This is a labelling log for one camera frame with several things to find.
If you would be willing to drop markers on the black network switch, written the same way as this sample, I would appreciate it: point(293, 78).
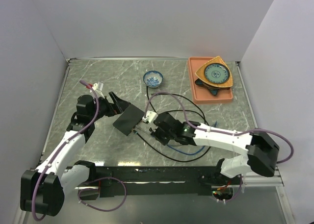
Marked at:
point(127, 121)

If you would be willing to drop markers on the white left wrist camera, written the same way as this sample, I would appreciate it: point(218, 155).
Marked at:
point(98, 89)

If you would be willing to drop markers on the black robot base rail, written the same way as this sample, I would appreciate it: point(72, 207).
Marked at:
point(159, 180)

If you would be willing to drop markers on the teal round patterned plate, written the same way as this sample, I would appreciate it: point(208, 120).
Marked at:
point(217, 73)

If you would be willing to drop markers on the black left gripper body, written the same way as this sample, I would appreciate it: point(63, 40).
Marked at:
point(104, 108)

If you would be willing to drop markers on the blue white porcelain bowl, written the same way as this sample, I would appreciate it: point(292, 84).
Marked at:
point(153, 79)

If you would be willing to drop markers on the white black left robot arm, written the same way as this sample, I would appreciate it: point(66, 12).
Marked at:
point(43, 189)

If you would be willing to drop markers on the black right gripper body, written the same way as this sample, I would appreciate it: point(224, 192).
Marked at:
point(163, 136)

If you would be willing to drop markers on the dark blue triangular plate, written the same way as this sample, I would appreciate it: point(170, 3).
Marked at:
point(213, 90)

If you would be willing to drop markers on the pink plastic tray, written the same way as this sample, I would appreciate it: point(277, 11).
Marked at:
point(201, 95)

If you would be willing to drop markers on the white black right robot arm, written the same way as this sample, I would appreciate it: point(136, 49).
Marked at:
point(256, 151)

